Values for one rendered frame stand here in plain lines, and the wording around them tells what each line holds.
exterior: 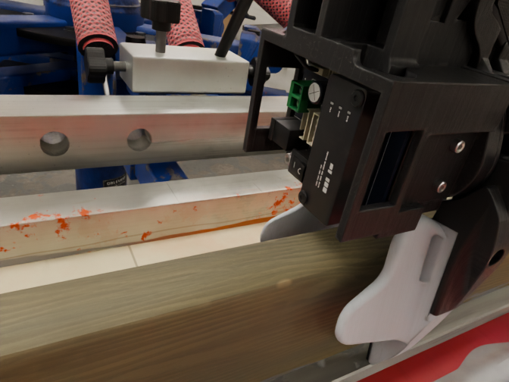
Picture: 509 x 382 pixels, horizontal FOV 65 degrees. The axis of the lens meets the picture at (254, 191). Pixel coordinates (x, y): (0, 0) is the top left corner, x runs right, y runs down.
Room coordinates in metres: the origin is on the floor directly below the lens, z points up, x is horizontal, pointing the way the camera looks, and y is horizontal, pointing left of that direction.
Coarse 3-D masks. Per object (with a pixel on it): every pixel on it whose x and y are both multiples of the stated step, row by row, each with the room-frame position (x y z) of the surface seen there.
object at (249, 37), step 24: (0, 0) 0.88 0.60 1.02; (0, 24) 0.68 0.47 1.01; (24, 24) 0.72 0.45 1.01; (48, 24) 0.76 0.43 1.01; (144, 24) 0.90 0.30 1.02; (216, 24) 1.14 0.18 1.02; (0, 48) 0.67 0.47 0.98; (24, 48) 0.71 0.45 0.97; (48, 48) 0.75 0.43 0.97; (216, 48) 0.87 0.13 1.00; (240, 48) 0.82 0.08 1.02
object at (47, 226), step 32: (64, 192) 0.26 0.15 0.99; (96, 192) 0.27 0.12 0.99; (128, 192) 0.27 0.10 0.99; (160, 192) 0.28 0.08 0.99; (192, 192) 0.29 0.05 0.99; (224, 192) 0.30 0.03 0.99; (256, 192) 0.31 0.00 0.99; (288, 192) 0.33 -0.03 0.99; (0, 224) 0.21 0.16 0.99; (32, 224) 0.22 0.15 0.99; (64, 224) 0.23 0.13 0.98; (96, 224) 0.24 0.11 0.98; (128, 224) 0.25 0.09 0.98; (160, 224) 0.26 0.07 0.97; (192, 224) 0.28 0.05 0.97; (224, 224) 0.30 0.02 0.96; (0, 256) 0.20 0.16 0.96; (32, 256) 0.21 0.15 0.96
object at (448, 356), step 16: (496, 320) 0.24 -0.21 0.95; (464, 336) 0.22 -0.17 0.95; (480, 336) 0.22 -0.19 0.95; (496, 336) 0.23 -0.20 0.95; (432, 352) 0.20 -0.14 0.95; (448, 352) 0.20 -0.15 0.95; (464, 352) 0.20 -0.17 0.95; (400, 368) 0.18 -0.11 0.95; (416, 368) 0.18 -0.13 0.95; (432, 368) 0.18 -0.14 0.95; (448, 368) 0.19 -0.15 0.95
